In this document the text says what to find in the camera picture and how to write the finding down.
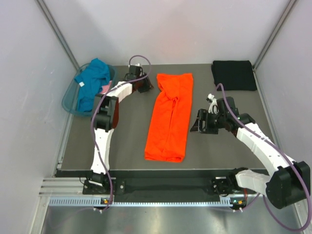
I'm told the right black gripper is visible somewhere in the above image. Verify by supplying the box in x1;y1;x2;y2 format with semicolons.
190;109;226;134

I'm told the translucent blue plastic bin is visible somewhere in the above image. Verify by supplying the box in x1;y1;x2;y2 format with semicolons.
60;62;119;117

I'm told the grey slotted cable duct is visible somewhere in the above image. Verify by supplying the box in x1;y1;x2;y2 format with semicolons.
48;196;247;208

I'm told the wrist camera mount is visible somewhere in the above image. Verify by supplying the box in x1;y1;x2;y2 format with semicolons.
128;63;141;68
206;94;219;114

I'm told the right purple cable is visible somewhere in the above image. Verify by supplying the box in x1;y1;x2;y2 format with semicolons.
214;83;310;232

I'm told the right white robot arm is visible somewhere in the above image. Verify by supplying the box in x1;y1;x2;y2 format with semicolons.
190;94;311;209

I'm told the folded black t shirt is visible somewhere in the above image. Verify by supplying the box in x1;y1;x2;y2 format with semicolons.
211;60;257;91

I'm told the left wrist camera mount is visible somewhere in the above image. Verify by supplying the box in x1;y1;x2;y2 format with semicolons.
128;63;141;68

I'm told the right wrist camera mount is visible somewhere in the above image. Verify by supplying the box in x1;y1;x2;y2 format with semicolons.
206;94;219;114

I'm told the teal t shirt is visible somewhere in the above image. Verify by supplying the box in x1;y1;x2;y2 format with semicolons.
74;58;111;112

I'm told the pink cloth in bin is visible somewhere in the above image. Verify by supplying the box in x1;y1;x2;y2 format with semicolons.
100;81;112;94

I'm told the orange t shirt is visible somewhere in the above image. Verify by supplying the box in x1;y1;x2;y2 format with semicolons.
144;73;194;163

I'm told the aluminium frame rail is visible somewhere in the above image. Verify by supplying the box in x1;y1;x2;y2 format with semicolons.
39;178;84;196

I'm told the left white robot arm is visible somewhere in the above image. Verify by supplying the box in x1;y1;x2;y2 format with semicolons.
91;63;153;175

